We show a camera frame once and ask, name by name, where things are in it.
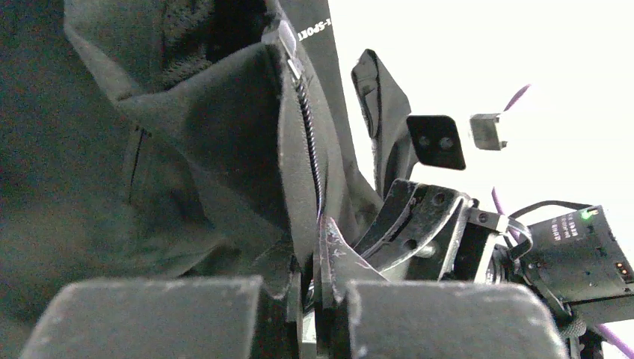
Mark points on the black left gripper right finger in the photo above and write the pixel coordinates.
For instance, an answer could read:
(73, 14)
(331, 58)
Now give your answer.
(361, 314)

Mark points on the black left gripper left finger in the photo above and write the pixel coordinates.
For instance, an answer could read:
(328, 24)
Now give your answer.
(258, 315)

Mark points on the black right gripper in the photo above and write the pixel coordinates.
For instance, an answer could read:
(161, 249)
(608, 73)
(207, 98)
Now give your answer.
(566, 253)

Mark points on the black zip-up jacket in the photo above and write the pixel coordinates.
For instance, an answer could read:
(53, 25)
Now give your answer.
(162, 139)

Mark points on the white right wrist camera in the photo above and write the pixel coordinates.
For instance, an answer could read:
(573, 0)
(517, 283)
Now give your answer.
(437, 142)

